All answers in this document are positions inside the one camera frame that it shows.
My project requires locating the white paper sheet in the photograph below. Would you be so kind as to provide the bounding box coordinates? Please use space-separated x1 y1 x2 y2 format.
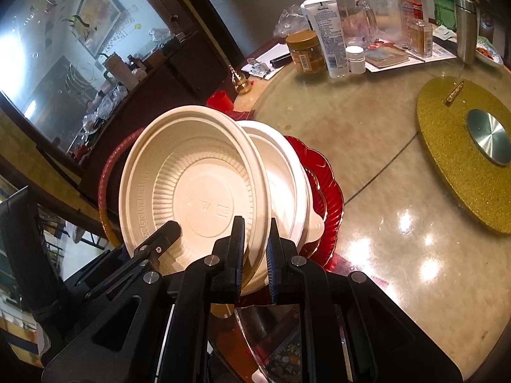
365 40 455 73

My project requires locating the white tube bottle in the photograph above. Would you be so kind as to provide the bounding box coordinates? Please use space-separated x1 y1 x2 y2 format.
301 0 349 79

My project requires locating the gold glitter turntable mat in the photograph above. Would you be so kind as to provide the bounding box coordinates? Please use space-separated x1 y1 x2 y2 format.
416 76 510 234

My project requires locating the old book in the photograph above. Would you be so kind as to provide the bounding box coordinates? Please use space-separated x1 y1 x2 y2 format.
365 46 409 68

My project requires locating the red gold round chair back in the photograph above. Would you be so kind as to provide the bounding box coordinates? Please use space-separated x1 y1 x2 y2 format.
97 127 145 248

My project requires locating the steel thermos flask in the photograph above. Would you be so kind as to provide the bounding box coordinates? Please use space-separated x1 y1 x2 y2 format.
454 0 478 65

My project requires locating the brown lidded jar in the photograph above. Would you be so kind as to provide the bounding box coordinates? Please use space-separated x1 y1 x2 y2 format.
285 30 326 74

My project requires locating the glass pitcher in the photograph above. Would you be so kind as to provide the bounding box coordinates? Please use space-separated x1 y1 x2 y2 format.
335 0 377 49

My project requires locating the small white pill bottle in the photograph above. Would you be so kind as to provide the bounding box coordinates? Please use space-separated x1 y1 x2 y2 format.
346 45 365 74

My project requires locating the red wedding plate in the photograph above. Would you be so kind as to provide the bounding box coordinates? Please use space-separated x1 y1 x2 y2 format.
285 136 345 272

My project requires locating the liquor bottle in clear box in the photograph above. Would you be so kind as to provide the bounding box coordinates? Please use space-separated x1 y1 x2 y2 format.
398 0 432 56

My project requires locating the large beige plastic bowl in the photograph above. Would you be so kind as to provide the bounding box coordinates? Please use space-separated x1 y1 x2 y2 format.
119 106 271 290

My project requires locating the large white foam bowl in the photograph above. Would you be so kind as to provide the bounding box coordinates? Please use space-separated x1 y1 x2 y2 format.
234 119 313 296

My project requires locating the gold stick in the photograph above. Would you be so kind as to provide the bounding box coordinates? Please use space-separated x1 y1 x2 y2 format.
445 80 464 106

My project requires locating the silver turntable hub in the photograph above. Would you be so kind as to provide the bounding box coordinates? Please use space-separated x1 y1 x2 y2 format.
467 109 511 167

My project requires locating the gold bell ornament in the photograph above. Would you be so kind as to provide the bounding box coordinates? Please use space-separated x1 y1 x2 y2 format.
228 65 252 95

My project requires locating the small red cup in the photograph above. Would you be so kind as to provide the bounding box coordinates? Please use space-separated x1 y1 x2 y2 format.
206 90 234 113

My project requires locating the blue white food dish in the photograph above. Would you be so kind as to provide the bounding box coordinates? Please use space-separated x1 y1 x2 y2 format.
476 43 503 67

